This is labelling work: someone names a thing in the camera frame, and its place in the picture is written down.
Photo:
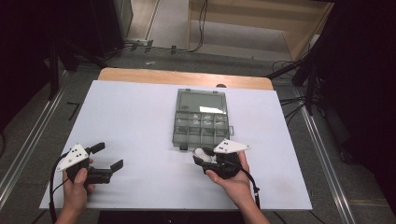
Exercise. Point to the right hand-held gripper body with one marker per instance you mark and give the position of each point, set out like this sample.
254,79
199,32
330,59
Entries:
227,166

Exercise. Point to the smoky transparent plastic organizer box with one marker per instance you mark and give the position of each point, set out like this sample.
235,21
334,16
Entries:
200,105

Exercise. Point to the black metal stand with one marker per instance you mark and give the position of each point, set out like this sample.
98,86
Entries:
54,68

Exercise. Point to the dark cabinet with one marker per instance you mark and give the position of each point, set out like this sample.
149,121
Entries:
112,21

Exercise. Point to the person's left hand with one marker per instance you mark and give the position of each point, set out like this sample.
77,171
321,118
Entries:
74,193

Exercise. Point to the white plastic part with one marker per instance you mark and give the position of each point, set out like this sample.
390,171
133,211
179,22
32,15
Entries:
201,153

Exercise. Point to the group of small white pieces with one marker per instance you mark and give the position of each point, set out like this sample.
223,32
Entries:
207,119

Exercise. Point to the black tripod stand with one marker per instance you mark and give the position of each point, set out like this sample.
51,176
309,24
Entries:
306,77

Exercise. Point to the person's right hand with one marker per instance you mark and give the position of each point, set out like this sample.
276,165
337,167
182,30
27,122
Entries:
236,186

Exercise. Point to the metal floor rail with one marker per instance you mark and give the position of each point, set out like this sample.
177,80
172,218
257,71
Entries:
28,140
327,161

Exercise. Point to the wooden table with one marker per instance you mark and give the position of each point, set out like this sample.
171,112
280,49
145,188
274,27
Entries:
155,76

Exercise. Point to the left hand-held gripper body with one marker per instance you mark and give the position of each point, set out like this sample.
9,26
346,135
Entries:
73,157

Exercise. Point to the light wooden shelf unit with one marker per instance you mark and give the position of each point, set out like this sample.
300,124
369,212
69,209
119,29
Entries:
249,18

